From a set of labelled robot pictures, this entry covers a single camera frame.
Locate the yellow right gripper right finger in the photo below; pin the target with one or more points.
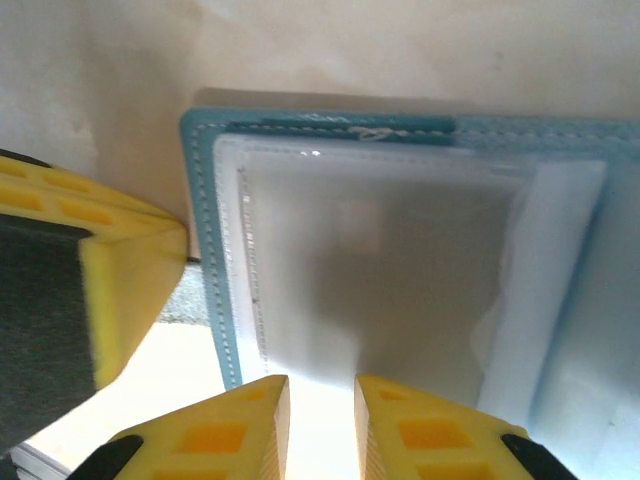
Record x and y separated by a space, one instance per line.
435 440

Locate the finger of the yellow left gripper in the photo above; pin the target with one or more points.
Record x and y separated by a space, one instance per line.
50 280

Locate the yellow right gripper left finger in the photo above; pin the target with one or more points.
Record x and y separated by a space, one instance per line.
215 440

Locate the teal leather card holder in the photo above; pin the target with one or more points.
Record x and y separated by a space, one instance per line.
400 250

